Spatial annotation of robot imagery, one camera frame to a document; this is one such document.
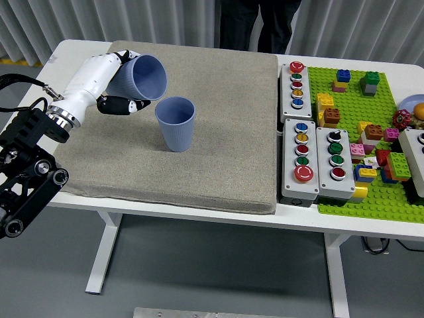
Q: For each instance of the yellow cylinder toy piece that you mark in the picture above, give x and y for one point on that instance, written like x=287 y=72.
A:
x=361 y=191

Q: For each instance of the blue toy brick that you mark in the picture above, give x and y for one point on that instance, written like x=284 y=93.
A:
x=344 y=75
x=386 y=179
x=358 y=172

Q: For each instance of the green studded baseplate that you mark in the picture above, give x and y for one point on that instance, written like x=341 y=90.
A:
x=351 y=109

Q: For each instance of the person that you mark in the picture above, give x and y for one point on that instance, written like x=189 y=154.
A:
x=238 y=20

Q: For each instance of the grey power strip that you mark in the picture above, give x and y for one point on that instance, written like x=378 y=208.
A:
x=376 y=245

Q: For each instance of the orange fruit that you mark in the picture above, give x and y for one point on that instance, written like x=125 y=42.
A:
x=420 y=110

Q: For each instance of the grey-brown fabric mat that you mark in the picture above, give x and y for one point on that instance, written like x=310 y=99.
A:
x=198 y=132

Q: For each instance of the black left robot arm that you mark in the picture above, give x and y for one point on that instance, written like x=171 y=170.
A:
x=30 y=129

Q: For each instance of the red valve handwheel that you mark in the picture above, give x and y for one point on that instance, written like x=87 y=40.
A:
x=401 y=119

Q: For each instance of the white table leg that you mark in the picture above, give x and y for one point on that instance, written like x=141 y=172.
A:
x=336 y=275
x=101 y=251

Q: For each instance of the grey toy brick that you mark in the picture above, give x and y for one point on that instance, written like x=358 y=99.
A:
x=369 y=89

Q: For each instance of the brown lumpy object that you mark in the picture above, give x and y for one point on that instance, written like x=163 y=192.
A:
x=419 y=124

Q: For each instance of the large green toy brick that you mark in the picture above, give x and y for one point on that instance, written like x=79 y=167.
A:
x=399 y=163

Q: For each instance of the orange toy brick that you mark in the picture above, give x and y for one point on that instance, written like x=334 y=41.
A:
x=390 y=171

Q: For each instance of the white pleated curtain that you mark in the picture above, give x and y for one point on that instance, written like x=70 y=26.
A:
x=331 y=26

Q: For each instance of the grey box with emergency button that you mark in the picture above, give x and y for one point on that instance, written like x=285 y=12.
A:
x=289 y=179

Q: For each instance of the yellow toy brick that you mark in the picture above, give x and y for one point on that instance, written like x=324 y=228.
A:
x=363 y=127
x=324 y=100
x=320 y=119
x=367 y=173

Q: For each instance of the grey five-button control box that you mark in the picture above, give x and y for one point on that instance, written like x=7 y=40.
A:
x=288 y=99

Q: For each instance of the magenta toy brick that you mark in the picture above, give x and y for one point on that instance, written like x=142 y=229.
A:
x=392 y=134

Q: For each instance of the light blue plate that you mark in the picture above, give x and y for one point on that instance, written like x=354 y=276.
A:
x=410 y=101

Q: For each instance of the grey box with selector switch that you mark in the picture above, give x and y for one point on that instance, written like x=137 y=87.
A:
x=326 y=179

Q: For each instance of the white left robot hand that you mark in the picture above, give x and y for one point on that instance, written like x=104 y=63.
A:
x=89 y=79

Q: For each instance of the pink toy brick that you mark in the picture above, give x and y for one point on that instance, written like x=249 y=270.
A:
x=338 y=87
x=357 y=150

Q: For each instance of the blue ribbed plastic cup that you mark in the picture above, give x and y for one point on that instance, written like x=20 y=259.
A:
x=179 y=136
x=149 y=76

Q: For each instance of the brown toy brick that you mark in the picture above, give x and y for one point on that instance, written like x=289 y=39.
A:
x=332 y=116
x=374 y=130

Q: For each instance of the white control box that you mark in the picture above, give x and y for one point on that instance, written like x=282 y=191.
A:
x=410 y=145

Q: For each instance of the white toy brick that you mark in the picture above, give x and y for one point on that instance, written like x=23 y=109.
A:
x=368 y=140

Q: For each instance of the red toy brick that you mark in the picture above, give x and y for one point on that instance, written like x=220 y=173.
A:
x=383 y=157

